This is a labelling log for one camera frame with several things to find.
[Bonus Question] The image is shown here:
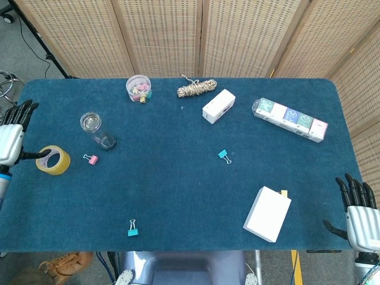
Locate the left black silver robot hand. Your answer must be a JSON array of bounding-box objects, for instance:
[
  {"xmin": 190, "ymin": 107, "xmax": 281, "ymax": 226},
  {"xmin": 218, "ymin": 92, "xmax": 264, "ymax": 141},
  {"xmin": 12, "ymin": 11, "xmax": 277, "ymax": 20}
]
[{"xmin": 0, "ymin": 99, "xmax": 52, "ymax": 167}]

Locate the black stand leg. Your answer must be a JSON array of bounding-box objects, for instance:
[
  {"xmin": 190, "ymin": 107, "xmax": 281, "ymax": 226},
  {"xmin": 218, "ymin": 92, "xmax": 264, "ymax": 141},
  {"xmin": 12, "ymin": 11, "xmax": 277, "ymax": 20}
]
[{"xmin": 7, "ymin": 0, "xmax": 78, "ymax": 80}]

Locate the clear plastic clip jar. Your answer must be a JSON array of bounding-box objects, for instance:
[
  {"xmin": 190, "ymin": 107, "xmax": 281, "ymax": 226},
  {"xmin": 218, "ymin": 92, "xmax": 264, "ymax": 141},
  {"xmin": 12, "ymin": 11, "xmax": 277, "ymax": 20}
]
[{"xmin": 125, "ymin": 75, "xmax": 153, "ymax": 104}]

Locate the yellow adhesive tape roll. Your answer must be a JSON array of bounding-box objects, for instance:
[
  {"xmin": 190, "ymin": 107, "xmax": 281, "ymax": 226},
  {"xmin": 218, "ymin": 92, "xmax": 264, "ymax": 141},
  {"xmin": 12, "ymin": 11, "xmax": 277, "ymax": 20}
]
[{"xmin": 35, "ymin": 145, "xmax": 72, "ymax": 176}]

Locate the beige twisted rope bundle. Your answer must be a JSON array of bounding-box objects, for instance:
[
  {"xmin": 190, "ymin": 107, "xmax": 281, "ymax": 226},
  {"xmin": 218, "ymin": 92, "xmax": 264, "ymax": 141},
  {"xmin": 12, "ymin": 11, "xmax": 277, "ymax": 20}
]
[{"xmin": 177, "ymin": 74, "xmax": 218, "ymax": 99}]

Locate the small white stapler box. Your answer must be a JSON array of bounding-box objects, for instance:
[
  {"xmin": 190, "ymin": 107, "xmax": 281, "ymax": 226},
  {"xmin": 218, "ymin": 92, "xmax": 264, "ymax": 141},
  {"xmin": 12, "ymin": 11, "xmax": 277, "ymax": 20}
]
[{"xmin": 202, "ymin": 88, "xmax": 237, "ymax": 125}]

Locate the chrome wire rack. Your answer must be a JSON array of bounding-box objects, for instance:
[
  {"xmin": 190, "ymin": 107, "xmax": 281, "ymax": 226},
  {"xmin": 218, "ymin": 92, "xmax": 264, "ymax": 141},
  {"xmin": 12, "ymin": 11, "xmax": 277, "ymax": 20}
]
[{"xmin": 0, "ymin": 70, "xmax": 25, "ymax": 105}]

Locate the large plain white box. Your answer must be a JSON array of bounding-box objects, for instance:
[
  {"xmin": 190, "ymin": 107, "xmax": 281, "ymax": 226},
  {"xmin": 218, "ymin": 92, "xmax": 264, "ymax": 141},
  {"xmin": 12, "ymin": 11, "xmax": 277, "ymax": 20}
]
[{"xmin": 242, "ymin": 186, "xmax": 292, "ymax": 243}]

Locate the yellow floor tape strip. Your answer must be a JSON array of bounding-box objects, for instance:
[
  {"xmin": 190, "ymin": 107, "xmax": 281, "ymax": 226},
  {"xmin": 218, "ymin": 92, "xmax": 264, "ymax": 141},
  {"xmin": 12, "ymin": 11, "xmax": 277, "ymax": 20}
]
[{"xmin": 290, "ymin": 250, "xmax": 304, "ymax": 285}]

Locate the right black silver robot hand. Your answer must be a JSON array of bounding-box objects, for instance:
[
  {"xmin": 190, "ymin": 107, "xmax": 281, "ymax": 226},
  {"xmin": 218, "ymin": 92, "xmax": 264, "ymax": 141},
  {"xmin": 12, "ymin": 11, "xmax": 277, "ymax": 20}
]
[{"xmin": 322, "ymin": 173, "xmax": 380, "ymax": 255}]

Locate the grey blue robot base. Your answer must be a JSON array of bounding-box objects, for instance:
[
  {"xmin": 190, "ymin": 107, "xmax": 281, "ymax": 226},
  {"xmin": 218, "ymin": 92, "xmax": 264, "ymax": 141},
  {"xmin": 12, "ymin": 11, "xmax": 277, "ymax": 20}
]
[{"xmin": 122, "ymin": 251, "xmax": 247, "ymax": 285}]

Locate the blue table cloth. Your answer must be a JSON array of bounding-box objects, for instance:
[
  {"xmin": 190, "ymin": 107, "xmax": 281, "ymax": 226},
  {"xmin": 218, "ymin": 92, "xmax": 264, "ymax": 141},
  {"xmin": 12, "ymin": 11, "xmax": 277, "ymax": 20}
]
[{"xmin": 0, "ymin": 77, "xmax": 373, "ymax": 254}]

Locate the brown leather shoe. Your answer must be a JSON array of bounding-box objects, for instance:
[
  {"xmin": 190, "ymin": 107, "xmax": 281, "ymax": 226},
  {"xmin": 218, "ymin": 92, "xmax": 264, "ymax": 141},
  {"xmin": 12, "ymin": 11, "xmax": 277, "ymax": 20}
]
[{"xmin": 38, "ymin": 251, "xmax": 94, "ymax": 278}]

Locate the clear glass jar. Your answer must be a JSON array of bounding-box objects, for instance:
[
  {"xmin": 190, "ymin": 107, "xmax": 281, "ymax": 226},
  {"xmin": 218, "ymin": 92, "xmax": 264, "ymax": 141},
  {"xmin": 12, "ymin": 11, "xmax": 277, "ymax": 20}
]
[{"xmin": 79, "ymin": 111, "xmax": 118, "ymax": 151}]

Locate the black caster wheel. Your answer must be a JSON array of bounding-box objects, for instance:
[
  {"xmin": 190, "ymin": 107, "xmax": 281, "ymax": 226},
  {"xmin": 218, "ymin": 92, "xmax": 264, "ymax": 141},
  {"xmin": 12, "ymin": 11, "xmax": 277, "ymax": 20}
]
[{"xmin": 0, "ymin": 8, "xmax": 16, "ymax": 23}]

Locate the woven rattan folding screen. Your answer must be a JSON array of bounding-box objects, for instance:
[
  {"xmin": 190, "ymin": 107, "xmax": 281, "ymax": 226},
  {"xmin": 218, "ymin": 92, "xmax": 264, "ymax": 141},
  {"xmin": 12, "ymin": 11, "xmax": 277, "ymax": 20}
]
[{"xmin": 13, "ymin": 0, "xmax": 380, "ymax": 205}]

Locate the teal binder clip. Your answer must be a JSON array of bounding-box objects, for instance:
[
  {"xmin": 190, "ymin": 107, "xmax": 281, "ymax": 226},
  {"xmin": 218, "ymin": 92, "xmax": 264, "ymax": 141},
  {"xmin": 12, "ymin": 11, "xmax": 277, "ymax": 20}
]
[
  {"xmin": 127, "ymin": 218, "xmax": 140, "ymax": 237},
  {"xmin": 217, "ymin": 150, "xmax": 233, "ymax": 165}
]

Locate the black hanging cable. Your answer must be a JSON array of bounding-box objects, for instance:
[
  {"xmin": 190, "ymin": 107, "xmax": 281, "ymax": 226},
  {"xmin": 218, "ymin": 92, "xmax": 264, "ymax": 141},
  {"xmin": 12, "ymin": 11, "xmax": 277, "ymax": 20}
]
[{"xmin": 17, "ymin": 16, "xmax": 52, "ymax": 75}]

